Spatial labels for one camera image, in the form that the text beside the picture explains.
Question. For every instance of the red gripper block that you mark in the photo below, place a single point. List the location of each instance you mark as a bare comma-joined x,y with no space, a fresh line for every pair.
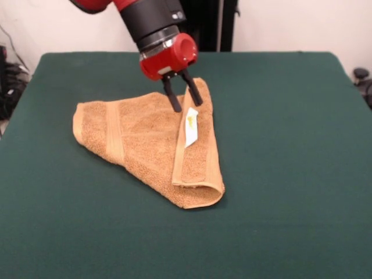
165,61

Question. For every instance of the tan terry towel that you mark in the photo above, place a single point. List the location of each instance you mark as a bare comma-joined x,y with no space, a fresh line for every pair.
145,139

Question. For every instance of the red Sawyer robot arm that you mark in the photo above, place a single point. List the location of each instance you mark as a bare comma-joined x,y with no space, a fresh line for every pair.
148,20

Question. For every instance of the black stand column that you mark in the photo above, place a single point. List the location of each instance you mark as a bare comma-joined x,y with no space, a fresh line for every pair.
215,26

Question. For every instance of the dark green table cloth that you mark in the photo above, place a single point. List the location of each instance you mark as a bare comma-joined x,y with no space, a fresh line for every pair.
87,203

